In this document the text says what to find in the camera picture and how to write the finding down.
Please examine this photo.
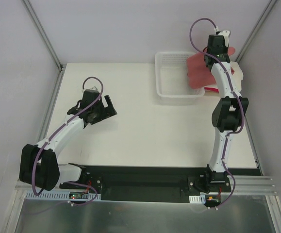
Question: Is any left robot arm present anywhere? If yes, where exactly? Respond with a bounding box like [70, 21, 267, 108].
[19, 89, 117, 191]

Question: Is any right white cable duct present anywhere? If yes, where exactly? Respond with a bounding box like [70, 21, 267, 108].
[189, 194, 206, 204]

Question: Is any front aluminium rail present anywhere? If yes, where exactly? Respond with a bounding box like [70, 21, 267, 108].
[15, 169, 281, 195]

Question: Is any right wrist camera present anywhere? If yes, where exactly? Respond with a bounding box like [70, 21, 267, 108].
[216, 30, 231, 47]

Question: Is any aluminium frame post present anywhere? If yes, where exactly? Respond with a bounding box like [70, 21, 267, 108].
[235, 0, 279, 63]
[21, 0, 63, 71]

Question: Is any right aluminium frame post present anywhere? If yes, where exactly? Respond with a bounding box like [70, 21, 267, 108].
[235, 0, 279, 63]

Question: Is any left side aluminium rail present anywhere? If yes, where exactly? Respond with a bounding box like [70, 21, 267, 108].
[36, 67, 65, 142]

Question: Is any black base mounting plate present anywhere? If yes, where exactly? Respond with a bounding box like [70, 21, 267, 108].
[57, 163, 236, 201]

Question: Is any white perforated plastic basket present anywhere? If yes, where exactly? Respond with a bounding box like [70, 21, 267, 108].
[155, 51, 205, 105]

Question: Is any white cable duct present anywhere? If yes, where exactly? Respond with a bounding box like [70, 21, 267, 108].
[25, 191, 101, 201]
[189, 194, 206, 204]

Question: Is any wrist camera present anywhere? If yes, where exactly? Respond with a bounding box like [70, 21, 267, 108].
[216, 30, 231, 47]
[89, 86, 99, 92]

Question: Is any aluminium rail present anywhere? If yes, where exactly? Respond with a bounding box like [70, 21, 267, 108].
[36, 67, 65, 142]
[15, 169, 281, 195]

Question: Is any left aluminium frame post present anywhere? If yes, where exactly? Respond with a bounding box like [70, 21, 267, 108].
[21, 0, 63, 71]

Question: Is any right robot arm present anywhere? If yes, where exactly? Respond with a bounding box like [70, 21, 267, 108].
[193, 31, 249, 193]

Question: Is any salmon pink t shirt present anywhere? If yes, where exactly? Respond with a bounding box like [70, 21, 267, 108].
[186, 46, 237, 90]

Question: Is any left white cable duct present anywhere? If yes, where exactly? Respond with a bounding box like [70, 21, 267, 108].
[25, 191, 101, 201]

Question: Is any folded cream t shirt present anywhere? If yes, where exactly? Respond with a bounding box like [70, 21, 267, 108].
[204, 60, 244, 94]

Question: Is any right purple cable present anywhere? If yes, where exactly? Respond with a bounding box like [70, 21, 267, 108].
[189, 18, 247, 209]

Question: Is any purple cable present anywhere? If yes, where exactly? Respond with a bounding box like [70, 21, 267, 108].
[32, 77, 104, 207]
[189, 18, 247, 209]

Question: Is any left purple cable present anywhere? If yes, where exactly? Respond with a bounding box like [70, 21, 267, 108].
[32, 77, 104, 207]

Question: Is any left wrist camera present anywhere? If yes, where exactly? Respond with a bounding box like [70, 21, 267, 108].
[89, 86, 99, 92]

